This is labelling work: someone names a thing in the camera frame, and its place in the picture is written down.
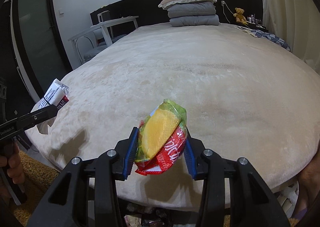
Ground white printed paper wrapper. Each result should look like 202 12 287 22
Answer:
36 78 70 135

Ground yellow red snack packet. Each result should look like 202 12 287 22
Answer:
135 99 188 176

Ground person's left hand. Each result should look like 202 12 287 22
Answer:
1 142 25 184

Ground person's bare foot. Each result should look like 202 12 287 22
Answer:
295 150 319 214

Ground dark glass door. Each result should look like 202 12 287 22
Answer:
12 0 72 97

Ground grey cushioned chair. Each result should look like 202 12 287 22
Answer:
82 30 128 62

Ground beige plush bed blanket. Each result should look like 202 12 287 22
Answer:
26 23 319 191

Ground white side table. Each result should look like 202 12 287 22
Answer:
68 16 138 65

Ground blue patterned sheet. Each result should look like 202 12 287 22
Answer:
237 26 291 52

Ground bottles on nightstand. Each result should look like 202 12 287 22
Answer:
247 15 262 25

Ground brown teddy bear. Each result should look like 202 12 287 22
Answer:
233 7 247 25

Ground cream curtain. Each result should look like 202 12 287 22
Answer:
263 0 319 73

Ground folded grey quilt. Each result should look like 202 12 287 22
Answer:
168 2 220 27

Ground black headboard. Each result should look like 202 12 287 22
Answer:
90 0 264 26

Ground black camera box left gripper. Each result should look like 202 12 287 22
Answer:
0 78 7 124

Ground white charging cable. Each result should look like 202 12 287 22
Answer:
221 0 234 24

